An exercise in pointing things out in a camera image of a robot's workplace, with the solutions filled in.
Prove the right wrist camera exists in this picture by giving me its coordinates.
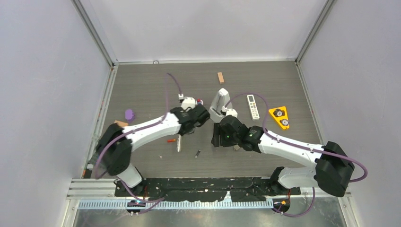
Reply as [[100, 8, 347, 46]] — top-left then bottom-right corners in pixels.
[[221, 106, 238, 117]]

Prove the wooden block left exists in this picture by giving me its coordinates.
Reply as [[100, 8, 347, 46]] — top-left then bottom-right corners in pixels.
[[114, 120, 129, 127]]

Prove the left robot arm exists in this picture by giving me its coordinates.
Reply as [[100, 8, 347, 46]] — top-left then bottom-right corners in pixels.
[[91, 104, 210, 196]]

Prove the small wooden block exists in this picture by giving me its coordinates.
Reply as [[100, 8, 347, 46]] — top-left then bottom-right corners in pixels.
[[217, 72, 225, 84]]

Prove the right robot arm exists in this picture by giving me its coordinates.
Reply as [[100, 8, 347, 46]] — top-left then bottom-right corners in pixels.
[[211, 115, 355, 197]]

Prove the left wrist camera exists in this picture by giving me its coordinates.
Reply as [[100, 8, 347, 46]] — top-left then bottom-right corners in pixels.
[[178, 94, 197, 111]]

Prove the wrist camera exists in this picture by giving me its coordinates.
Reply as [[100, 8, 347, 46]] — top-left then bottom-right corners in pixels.
[[178, 94, 197, 111], [221, 106, 238, 117]]

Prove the purple toy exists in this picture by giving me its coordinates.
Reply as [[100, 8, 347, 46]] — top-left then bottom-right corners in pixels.
[[124, 109, 136, 122]]

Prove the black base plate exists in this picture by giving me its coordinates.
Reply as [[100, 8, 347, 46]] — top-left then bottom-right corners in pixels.
[[114, 177, 301, 202]]

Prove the grey rounded remote control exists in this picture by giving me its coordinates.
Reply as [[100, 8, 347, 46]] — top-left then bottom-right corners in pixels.
[[247, 95, 260, 121]]

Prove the white long remote control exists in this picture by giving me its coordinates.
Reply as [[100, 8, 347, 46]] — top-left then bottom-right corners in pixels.
[[176, 134, 182, 152]]

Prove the yellow triangle toy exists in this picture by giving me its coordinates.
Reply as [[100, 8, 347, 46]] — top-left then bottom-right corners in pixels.
[[268, 106, 290, 130]]

